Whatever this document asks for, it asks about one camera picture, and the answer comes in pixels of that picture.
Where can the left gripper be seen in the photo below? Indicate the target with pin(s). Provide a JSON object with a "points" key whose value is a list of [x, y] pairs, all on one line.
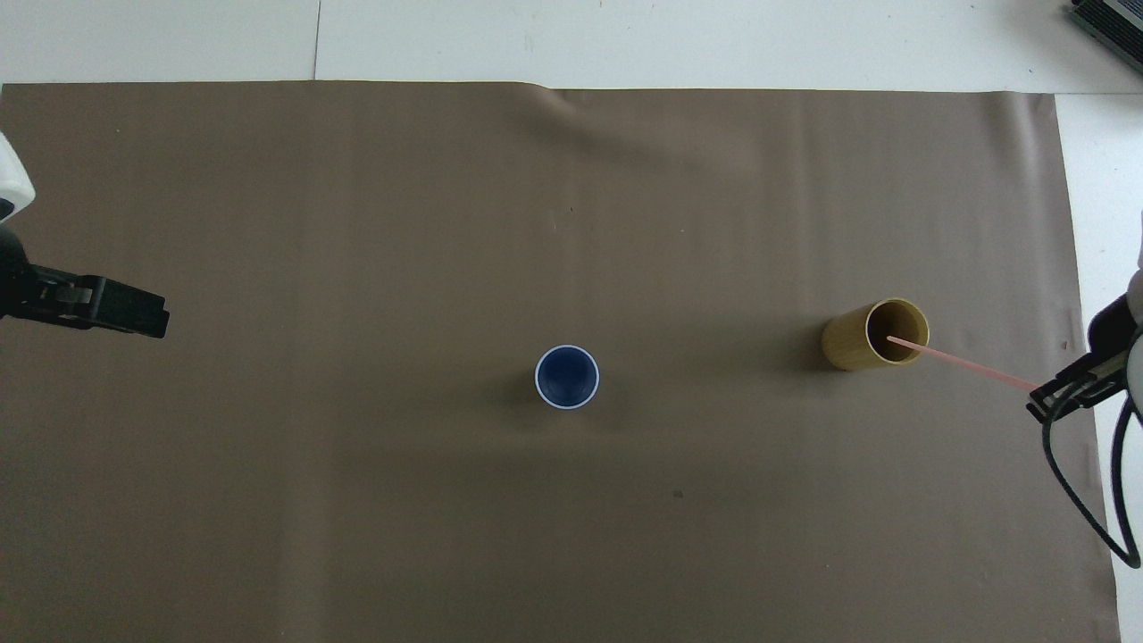
{"points": [[12, 277]]}

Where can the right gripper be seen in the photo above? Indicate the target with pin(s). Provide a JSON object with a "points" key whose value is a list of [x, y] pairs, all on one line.
{"points": [[1111, 327]]}

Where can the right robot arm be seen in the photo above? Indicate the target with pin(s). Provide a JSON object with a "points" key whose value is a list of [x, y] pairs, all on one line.
{"points": [[1138, 368]]}

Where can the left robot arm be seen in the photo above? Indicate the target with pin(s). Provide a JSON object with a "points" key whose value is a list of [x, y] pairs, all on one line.
{"points": [[11, 183]]}

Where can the pink chopstick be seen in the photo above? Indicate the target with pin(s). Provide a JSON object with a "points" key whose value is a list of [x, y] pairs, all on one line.
{"points": [[964, 361]]}

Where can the yellow bamboo cup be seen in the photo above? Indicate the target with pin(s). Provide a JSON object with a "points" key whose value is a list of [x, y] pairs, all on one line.
{"points": [[873, 336]]}

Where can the blue cup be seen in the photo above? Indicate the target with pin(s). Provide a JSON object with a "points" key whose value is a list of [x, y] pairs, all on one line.
{"points": [[567, 376]]}

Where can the black device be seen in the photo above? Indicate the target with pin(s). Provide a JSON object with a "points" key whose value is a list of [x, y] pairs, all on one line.
{"points": [[1112, 21]]}

